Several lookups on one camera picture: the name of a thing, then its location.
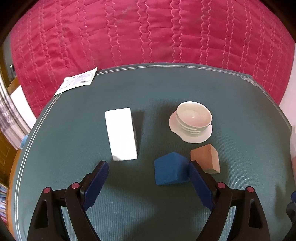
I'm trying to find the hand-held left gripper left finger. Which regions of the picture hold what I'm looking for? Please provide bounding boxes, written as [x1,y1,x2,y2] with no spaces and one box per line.
[27,160,110,241]

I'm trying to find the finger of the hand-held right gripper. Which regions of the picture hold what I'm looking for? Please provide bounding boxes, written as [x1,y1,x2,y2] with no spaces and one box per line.
[286,190,296,219]

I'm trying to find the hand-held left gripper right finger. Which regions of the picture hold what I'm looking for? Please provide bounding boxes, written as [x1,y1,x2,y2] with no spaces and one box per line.
[188,160,271,241]

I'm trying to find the tan wooden block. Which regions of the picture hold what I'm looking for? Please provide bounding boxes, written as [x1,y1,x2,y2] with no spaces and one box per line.
[190,144,221,174]

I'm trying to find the blue wooden block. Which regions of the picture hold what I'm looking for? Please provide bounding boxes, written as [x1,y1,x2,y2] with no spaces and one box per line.
[154,152,191,186]

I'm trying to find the white rectangular box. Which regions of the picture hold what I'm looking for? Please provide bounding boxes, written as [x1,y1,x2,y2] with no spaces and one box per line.
[105,107,139,161]

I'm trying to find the green table mat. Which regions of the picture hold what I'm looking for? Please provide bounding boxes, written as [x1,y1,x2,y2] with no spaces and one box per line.
[8,62,293,241]

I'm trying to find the small blue object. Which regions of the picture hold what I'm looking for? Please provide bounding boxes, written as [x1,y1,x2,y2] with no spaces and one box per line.
[20,134,30,149]

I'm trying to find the colourful books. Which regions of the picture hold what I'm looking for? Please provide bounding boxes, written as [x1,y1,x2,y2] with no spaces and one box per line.
[0,182,10,224]

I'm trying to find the wooden cabinet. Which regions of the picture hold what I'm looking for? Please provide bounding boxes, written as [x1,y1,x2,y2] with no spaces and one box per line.
[0,130,21,232]

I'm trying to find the red quilted blanket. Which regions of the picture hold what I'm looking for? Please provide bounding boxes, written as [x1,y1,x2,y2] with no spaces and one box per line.
[9,0,293,118]

